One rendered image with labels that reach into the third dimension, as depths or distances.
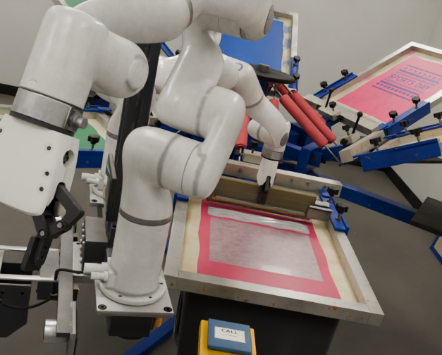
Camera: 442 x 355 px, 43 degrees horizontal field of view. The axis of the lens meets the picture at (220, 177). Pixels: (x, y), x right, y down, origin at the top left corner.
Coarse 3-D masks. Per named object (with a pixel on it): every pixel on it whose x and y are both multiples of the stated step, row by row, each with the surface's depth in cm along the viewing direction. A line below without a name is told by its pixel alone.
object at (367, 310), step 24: (336, 240) 185; (168, 264) 145; (192, 288) 141; (216, 288) 141; (240, 288) 142; (264, 288) 144; (360, 288) 155; (312, 312) 144; (336, 312) 144; (360, 312) 144
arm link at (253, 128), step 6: (252, 120) 183; (252, 126) 182; (258, 126) 181; (288, 126) 186; (252, 132) 182; (258, 132) 180; (258, 138) 182; (264, 144) 189; (270, 150) 188; (276, 150) 188; (282, 150) 189
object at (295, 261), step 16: (304, 224) 198; (272, 240) 180; (288, 240) 182; (304, 240) 185; (272, 256) 169; (288, 256) 172; (304, 256) 174; (320, 256) 176; (272, 272) 160; (288, 272) 162; (304, 272) 164; (320, 272) 166; (288, 288) 154; (304, 288) 155; (320, 288) 157; (336, 288) 159
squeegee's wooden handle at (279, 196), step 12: (228, 180) 194; (240, 180) 195; (216, 192) 195; (228, 192) 195; (240, 192) 195; (252, 192) 195; (276, 192) 195; (288, 192) 195; (300, 192) 196; (276, 204) 197; (288, 204) 197; (300, 204) 197; (312, 204) 197
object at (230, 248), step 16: (224, 208) 195; (240, 208) 199; (208, 224) 181; (224, 224) 184; (240, 224) 186; (256, 224) 189; (208, 240) 170; (224, 240) 172; (240, 240) 175; (256, 240) 177; (208, 256) 161; (224, 256) 163; (240, 256) 165; (256, 256) 167; (208, 272) 153; (224, 272) 154; (240, 272) 156; (256, 272) 158
